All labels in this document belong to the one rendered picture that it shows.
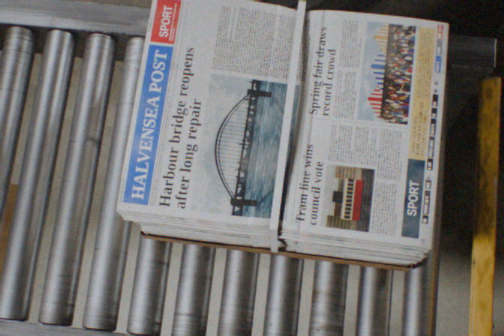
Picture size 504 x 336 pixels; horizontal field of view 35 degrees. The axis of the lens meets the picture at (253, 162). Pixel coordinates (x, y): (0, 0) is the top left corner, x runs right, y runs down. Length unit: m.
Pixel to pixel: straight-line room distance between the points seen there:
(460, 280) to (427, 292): 0.84
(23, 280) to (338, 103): 0.53
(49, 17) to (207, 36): 0.38
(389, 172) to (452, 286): 1.07
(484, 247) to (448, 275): 0.83
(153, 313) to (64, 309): 0.13
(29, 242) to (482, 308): 0.65
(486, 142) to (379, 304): 0.28
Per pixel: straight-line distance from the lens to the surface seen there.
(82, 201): 1.23
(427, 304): 1.18
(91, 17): 1.31
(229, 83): 0.99
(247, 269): 1.17
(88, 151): 1.24
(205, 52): 1.01
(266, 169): 0.96
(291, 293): 1.17
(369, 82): 1.00
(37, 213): 1.24
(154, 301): 1.18
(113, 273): 1.20
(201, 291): 1.17
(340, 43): 1.01
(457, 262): 2.02
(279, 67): 1.00
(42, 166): 1.25
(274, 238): 1.00
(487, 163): 1.22
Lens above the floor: 1.96
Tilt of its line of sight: 75 degrees down
